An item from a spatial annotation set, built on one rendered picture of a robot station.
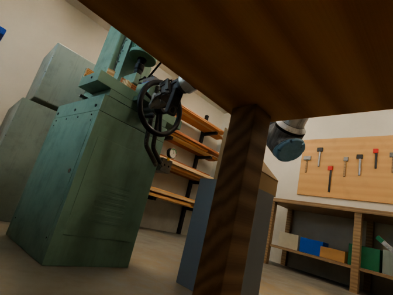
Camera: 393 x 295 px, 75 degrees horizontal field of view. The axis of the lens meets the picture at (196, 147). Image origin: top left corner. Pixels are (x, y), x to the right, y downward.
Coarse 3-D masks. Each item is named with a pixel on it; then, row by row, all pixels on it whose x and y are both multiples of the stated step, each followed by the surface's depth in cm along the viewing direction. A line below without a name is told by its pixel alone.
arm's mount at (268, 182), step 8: (224, 136) 147; (224, 144) 145; (216, 168) 143; (264, 168) 147; (216, 176) 141; (264, 176) 138; (272, 176) 146; (264, 184) 138; (272, 184) 145; (272, 192) 145
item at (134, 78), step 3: (129, 75) 158; (132, 75) 155; (135, 75) 153; (138, 75) 154; (126, 78) 158; (129, 78) 156; (132, 78) 153; (135, 78) 152; (138, 78) 154; (132, 81) 152; (135, 81) 152; (138, 81) 154; (141, 81) 156; (135, 84) 154; (138, 84) 154
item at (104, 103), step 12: (96, 96) 131; (108, 96) 127; (60, 108) 160; (72, 108) 147; (84, 108) 135; (96, 108) 125; (108, 108) 127; (120, 108) 132; (120, 120) 132; (132, 120) 137; (144, 132) 144
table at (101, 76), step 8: (96, 72) 126; (104, 72) 125; (88, 80) 129; (96, 80) 123; (104, 80) 125; (112, 80) 128; (88, 88) 135; (96, 88) 133; (104, 88) 130; (112, 88) 128; (120, 88) 132; (128, 88) 135; (128, 96) 135; (136, 96) 136; (144, 96) 132; (144, 104) 138; (168, 120) 157; (168, 128) 167
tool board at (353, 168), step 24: (312, 144) 405; (336, 144) 379; (360, 144) 356; (384, 144) 336; (312, 168) 391; (336, 168) 367; (360, 168) 344; (384, 168) 327; (312, 192) 378; (336, 192) 356; (360, 192) 336; (384, 192) 318
